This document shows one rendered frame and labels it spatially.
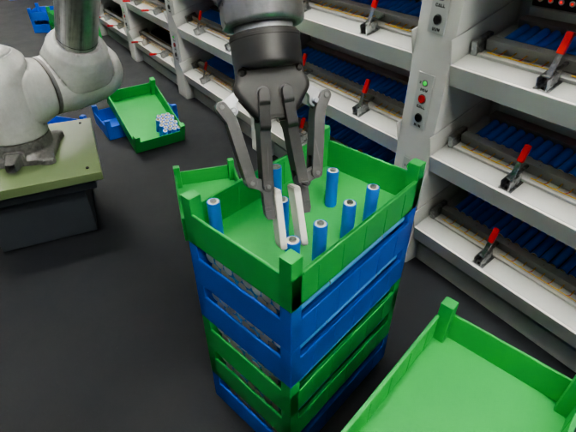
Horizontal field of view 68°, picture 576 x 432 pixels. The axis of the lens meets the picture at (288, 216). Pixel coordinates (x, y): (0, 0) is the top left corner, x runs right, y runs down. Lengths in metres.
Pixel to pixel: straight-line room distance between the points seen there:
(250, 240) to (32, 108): 0.81
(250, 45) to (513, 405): 0.57
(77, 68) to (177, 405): 0.85
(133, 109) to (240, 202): 1.30
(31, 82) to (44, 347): 0.64
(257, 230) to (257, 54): 0.27
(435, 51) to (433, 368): 0.60
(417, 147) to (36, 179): 0.93
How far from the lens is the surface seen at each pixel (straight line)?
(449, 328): 0.73
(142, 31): 2.79
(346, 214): 0.58
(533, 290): 1.05
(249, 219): 0.65
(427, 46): 0.98
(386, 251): 0.69
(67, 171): 1.25
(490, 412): 0.69
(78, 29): 1.23
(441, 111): 0.99
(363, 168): 0.74
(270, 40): 0.46
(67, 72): 1.29
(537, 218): 0.93
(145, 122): 1.87
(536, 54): 0.93
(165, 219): 1.37
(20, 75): 1.27
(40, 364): 1.10
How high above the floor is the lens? 0.80
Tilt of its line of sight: 37 degrees down
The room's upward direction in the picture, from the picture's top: straight up
